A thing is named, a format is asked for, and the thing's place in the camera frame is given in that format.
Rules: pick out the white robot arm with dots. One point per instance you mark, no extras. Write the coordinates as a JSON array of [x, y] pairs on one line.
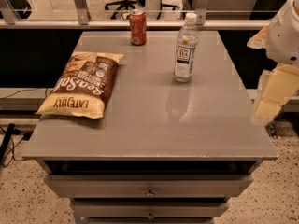
[[280, 39]]

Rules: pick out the clear blue plastic bottle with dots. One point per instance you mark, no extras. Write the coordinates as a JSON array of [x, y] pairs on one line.
[[187, 41]]

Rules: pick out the brown yellow chip bag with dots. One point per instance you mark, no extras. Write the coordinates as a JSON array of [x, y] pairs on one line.
[[84, 87]]

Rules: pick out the red soda can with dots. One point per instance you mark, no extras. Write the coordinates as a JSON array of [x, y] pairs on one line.
[[137, 20]]

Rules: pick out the grey upper drawer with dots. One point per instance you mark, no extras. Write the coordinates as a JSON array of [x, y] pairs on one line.
[[148, 186]]

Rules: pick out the grey drawer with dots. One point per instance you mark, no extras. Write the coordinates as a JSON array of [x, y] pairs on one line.
[[148, 186], [149, 208]]

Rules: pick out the grey lower drawer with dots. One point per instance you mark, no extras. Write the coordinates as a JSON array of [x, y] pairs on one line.
[[149, 208]]

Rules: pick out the metal railing bar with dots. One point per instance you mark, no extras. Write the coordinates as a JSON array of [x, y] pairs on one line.
[[124, 24]]

